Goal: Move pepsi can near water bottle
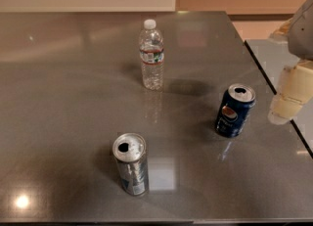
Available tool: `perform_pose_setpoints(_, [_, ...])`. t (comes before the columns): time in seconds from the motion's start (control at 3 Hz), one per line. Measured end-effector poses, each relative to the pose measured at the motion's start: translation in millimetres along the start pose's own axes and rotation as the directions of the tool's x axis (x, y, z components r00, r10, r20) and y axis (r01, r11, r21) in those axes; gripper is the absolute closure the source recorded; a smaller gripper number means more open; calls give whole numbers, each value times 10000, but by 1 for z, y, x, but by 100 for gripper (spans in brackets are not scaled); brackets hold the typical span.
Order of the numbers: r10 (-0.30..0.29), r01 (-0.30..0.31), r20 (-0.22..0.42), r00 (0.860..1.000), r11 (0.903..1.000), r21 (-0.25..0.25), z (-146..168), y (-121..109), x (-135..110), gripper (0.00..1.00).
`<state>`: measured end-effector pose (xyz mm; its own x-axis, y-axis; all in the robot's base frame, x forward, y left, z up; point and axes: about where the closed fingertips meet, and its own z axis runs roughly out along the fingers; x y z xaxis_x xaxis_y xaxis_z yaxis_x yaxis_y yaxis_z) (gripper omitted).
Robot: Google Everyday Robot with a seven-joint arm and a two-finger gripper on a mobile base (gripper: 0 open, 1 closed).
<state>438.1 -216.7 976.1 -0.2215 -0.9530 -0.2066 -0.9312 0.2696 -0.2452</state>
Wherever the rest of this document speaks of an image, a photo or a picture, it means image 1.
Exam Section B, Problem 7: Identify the clear plastic water bottle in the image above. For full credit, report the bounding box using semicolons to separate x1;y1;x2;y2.
139;19;164;90

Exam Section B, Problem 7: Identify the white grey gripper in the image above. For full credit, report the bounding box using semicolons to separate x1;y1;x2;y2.
268;0;313;125

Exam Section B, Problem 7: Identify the blue pepsi can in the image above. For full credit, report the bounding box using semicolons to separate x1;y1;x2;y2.
215;83;256;138

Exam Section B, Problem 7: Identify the silver slim drink can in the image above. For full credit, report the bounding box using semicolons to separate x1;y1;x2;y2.
112;133;149;196

